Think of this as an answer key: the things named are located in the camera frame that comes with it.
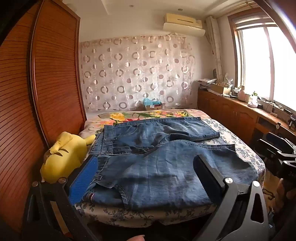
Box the yellow plush toy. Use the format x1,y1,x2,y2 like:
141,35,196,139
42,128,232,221
40,132,96,183

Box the clear bottle with green cap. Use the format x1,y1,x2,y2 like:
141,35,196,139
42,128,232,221
248,91,258,107

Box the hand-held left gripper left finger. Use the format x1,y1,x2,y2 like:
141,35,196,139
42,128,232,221
22,155,100,241

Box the stack of papers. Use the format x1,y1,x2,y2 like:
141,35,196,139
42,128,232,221
196,79,218,90

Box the long wooden cabinet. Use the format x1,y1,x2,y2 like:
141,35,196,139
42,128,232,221
197,89,296,149

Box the sheer curtain with circle pattern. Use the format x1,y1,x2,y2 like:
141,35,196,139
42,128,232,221
80,35,193,112

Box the white patterned side curtain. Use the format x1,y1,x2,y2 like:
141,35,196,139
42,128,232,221
206,16,223,79

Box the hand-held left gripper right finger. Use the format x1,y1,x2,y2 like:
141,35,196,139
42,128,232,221
192,154,270,241

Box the blue denim pants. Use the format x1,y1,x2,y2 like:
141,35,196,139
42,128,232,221
83,117,258,210

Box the beige wall air conditioner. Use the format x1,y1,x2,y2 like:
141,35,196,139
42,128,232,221
163,13,206,37

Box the small box with blue cloth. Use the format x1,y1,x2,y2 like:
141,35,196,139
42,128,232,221
143,98,163,110

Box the wooden framed window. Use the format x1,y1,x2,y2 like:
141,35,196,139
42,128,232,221
228,10,296,112

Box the open cardboard box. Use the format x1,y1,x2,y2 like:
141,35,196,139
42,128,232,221
209,82,232,95

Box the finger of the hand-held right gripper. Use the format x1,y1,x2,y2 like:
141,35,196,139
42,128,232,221
265,132,296,150
256,138,282,161

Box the wooden slatted wardrobe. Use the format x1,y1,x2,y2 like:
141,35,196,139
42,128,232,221
0,0,87,232

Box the bed with blue floral sheet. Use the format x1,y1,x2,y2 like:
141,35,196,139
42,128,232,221
76,108,265,229

